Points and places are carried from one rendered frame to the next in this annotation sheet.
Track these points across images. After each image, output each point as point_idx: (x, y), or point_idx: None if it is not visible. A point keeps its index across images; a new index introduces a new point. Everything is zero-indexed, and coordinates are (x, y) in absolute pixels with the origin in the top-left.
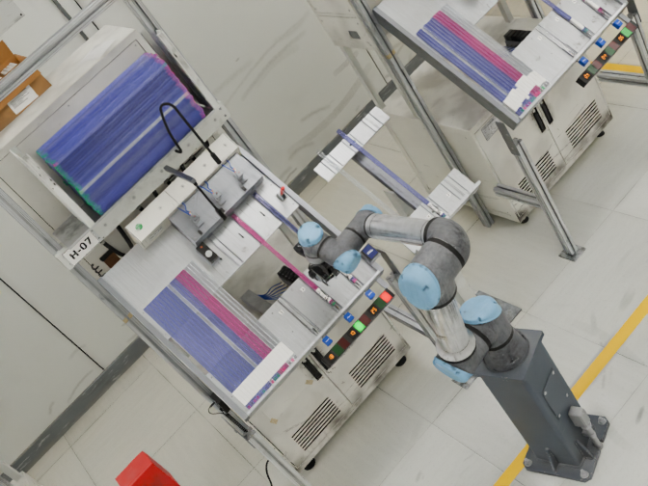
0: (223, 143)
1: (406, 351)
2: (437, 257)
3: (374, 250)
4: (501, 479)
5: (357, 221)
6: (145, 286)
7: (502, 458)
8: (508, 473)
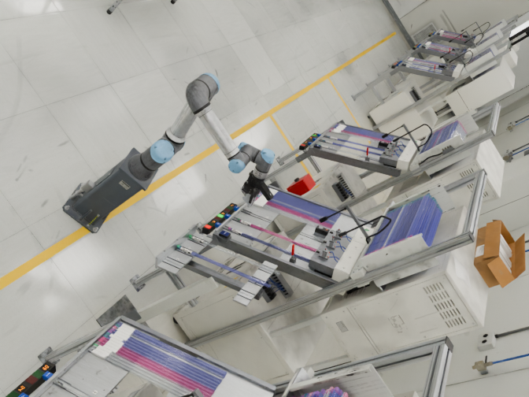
0: (345, 268)
1: (175, 312)
2: (204, 77)
3: (222, 233)
4: (123, 208)
5: (243, 156)
6: (346, 222)
7: (121, 219)
8: (119, 209)
